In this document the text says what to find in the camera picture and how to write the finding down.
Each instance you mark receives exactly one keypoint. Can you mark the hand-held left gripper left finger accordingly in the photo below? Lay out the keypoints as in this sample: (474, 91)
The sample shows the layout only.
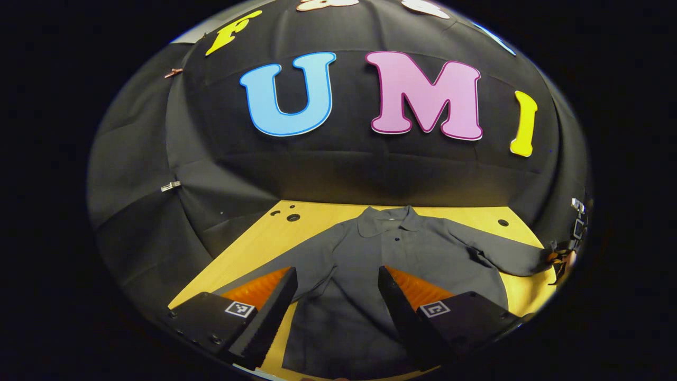
(270, 312)

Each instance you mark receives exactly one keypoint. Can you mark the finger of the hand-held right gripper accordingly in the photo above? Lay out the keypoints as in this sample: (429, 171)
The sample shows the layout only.
(560, 262)

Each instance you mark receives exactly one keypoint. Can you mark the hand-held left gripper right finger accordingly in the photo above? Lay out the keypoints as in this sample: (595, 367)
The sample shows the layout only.
(399, 312)

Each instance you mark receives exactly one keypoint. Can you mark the grey collared shirt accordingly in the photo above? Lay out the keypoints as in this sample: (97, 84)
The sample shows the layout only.
(370, 275)

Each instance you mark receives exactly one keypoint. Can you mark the black backdrop cloth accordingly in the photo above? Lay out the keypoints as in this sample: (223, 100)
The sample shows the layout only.
(370, 169)

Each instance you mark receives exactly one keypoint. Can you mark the small silver clip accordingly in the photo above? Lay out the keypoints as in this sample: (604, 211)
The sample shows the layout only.
(170, 186)

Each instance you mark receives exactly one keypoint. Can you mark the small copper clip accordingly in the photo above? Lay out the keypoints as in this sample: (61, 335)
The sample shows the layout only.
(173, 72)

